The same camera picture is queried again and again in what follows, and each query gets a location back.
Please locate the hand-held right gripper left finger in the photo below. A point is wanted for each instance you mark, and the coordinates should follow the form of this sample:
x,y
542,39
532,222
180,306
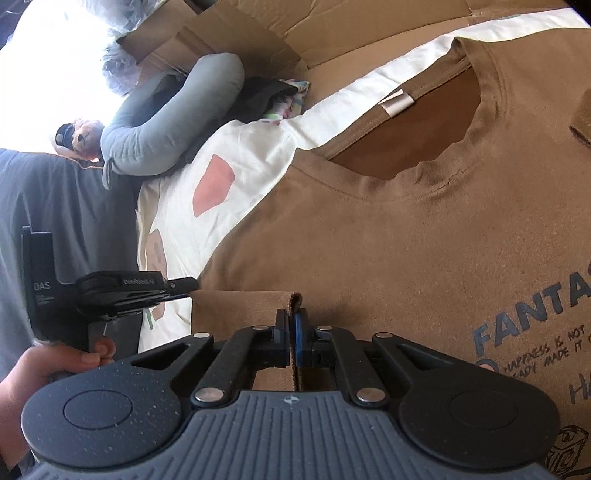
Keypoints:
x,y
281,339

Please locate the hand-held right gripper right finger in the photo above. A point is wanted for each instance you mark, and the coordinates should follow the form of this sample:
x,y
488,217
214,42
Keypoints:
x,y
298,339

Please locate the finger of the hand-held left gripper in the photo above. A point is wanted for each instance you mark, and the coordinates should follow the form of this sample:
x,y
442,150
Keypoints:
x,y
182,286

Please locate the brown t-shirt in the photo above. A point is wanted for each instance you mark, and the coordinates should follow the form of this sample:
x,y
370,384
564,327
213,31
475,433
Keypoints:
x,y
369,230

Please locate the person's left hand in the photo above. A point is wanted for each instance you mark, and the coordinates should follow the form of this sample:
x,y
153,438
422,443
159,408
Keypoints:
x,y
27,369

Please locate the dark gray pillow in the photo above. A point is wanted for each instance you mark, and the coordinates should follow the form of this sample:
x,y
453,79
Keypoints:
x,y
69,207

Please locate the white printed bed sheet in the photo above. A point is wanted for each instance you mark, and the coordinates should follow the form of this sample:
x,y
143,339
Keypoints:
x,y
249,152

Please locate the gray neck pillow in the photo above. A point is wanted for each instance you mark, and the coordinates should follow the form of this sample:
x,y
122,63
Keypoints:
x,y
152,134

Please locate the brown teddy bear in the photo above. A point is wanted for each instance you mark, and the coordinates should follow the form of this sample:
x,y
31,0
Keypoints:
x,y
85,136

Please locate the pastel patterned cloth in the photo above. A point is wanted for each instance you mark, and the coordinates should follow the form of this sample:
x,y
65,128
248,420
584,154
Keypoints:
x,y
295,99

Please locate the white plastic-wrapped pillow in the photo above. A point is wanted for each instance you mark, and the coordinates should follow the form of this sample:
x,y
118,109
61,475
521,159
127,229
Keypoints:
x,y
120,69

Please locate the flattened cardboard box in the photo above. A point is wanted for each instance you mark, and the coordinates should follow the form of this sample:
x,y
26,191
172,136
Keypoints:
x,y
258,41

